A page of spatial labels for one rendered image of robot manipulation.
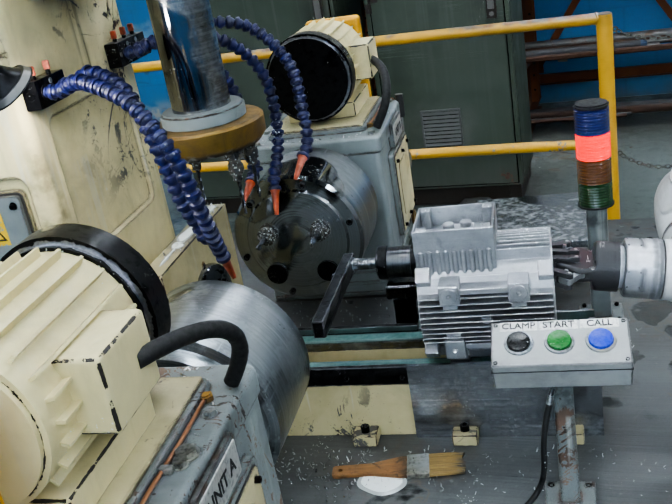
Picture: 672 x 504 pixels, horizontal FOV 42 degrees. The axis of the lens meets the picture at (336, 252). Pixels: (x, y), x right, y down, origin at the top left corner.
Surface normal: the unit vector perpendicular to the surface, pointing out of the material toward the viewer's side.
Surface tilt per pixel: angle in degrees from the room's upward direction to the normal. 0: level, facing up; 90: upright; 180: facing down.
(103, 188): 90
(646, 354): 0
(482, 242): 90
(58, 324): 50
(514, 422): 90
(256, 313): 40
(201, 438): 0
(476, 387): 90
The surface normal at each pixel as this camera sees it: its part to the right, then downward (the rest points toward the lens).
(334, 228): -0.20, 0.41
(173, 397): -0.16, -0.91
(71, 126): 0.96, -0.07
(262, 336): 0.65, -0.62
